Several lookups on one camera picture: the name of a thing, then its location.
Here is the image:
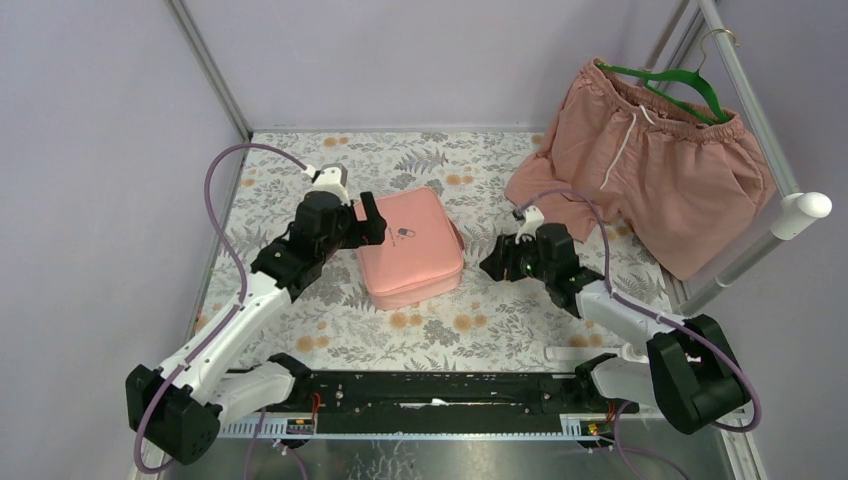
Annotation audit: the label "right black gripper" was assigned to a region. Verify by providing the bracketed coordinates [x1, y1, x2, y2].
[478, 229, 554, 284]

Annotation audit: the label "pink medicine kit case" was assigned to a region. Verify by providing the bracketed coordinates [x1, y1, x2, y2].
[357, 187, 465, 311]

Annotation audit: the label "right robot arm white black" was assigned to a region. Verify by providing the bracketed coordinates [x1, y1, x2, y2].
[480, 224, 762, 434]

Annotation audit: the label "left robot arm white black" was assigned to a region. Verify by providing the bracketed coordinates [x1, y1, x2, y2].
[125, 191, 387, 474]

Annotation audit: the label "metal clothes rack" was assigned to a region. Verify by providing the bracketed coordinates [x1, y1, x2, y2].
[639, 0, 833, 317]

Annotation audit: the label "pink shorts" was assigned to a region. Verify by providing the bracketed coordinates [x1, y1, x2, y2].
[505, 59, 776, 280]

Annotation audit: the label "green clothes hanger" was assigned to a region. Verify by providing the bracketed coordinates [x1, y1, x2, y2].
[594, 27, 735, 127]

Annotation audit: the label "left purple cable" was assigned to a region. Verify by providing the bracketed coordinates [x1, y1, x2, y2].
[132, 143, 316, 480]

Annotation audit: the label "purple cable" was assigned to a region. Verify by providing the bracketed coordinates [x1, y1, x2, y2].
[132, 143, 316, 480]
[515, 188, 763, 480]

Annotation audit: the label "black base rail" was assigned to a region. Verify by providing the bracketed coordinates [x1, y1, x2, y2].
[248, 354, 641, 437]

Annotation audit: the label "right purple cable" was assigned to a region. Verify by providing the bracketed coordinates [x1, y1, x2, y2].
[515, 188, 763, 480]

